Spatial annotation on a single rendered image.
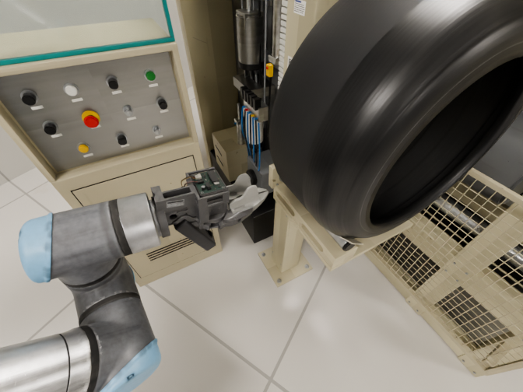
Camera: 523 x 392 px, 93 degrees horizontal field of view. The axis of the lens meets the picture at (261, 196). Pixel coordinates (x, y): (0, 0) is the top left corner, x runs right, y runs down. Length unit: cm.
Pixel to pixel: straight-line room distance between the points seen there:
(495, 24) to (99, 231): 60
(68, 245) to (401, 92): 50
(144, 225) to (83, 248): 8
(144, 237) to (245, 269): 132
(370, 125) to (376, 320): 140
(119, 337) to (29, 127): 81
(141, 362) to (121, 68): 84
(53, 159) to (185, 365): 112
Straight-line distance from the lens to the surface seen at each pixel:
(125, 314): 46
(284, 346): 155
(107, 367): 44
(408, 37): 46
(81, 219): 42
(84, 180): 115
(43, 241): 42
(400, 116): 43
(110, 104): 105
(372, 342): 166
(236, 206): 46
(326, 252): 79
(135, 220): 40
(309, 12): 77
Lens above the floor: 151
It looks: 47 degrees down
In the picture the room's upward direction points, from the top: straight up
